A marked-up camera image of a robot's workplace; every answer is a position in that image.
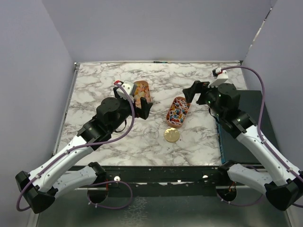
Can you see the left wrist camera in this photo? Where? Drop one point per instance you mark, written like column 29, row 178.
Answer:
column 128, row 87

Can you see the clear glass jar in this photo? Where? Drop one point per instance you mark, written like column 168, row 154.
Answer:
column 151, row 134

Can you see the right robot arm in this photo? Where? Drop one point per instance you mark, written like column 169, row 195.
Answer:
column 283, row 183

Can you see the pink tray of gummy candies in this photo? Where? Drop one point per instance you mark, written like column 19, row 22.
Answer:
column 142, row 90

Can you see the gold jar lid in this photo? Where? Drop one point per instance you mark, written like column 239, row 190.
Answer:
column 171, row 135

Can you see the pink tray of lollipops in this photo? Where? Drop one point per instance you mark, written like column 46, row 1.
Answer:
column 177, row 112

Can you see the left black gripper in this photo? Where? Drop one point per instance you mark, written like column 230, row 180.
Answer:
column 143, row 112

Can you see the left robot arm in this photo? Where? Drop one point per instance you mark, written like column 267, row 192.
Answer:
column 43, row 185

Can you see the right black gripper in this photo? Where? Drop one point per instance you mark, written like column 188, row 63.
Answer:
column 196, row 87

